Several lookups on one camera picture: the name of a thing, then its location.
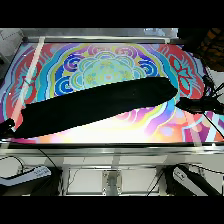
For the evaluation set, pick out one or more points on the black pants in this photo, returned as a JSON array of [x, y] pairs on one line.
[[96, 105]]

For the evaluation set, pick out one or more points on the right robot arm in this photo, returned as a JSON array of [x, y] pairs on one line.
[[181, 175]]

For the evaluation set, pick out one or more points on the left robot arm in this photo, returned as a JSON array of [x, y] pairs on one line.
[[26, 175]]

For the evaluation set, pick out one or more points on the orange patterned garment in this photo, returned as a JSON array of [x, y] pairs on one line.
[[211, 46]]

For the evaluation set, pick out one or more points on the silver frame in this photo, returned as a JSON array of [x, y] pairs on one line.
[[113, 151]]

